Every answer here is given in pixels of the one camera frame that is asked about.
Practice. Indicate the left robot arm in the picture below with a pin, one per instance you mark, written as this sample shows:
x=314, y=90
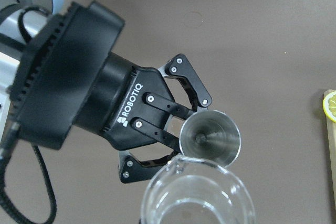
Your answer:
x=141, y=125

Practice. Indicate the steel jigger measuring cup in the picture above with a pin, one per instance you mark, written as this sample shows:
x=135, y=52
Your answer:
x=210, y=135

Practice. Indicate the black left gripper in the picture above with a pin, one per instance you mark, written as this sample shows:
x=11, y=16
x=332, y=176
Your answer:
x=68, y=75

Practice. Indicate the wooden cutting board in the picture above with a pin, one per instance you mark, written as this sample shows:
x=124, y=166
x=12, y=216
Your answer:
x=328, y=136

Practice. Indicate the lemon slice front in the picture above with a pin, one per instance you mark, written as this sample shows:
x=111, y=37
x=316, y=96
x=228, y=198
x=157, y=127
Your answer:
x=329, y=106

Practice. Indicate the clear glass beaker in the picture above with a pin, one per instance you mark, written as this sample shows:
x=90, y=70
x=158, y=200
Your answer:
x=193, y=190

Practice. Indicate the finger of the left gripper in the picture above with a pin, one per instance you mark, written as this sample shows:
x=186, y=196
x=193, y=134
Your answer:
x=132, y=170
x=179, y=68

